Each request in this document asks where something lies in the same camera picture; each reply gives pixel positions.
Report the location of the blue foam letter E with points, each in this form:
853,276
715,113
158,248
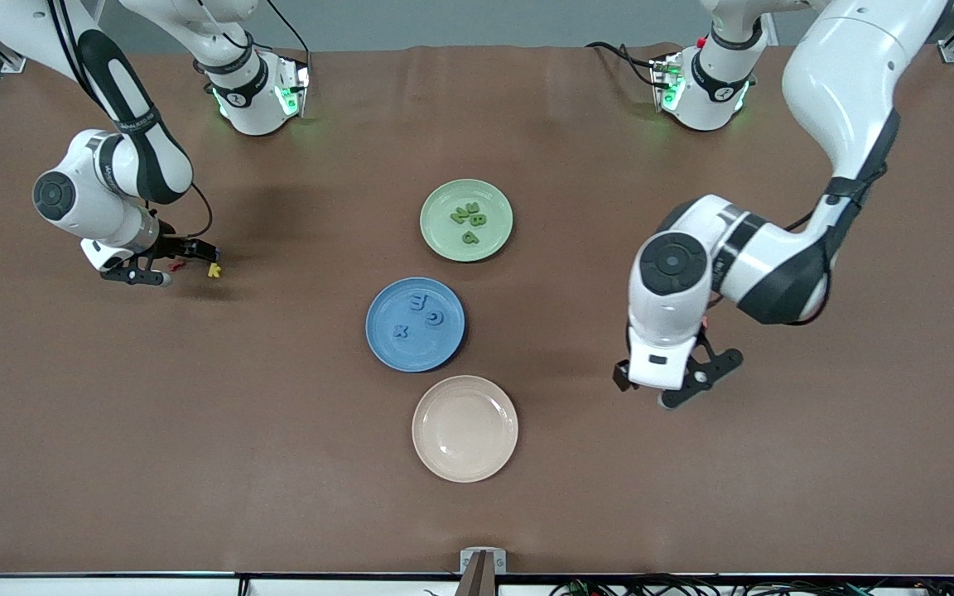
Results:
420,303

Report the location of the green plate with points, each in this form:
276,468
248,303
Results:
466,190

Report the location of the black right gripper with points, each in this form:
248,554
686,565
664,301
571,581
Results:
172,247

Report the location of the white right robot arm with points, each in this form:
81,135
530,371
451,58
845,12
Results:
13,25

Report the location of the blue foam letter G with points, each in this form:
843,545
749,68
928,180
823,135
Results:
428,318

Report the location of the cream plate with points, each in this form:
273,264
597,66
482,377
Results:
464,429

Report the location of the brown table mat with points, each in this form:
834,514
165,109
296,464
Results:
278,497

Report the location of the blue plate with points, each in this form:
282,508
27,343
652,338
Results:
415,352

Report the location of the green foam letter N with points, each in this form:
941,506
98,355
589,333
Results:
460,215

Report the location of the green foam letter q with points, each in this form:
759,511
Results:
469,238

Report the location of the grey metal camera bracket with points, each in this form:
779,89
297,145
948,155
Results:
483,571

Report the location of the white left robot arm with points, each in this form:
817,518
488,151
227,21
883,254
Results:
841,74

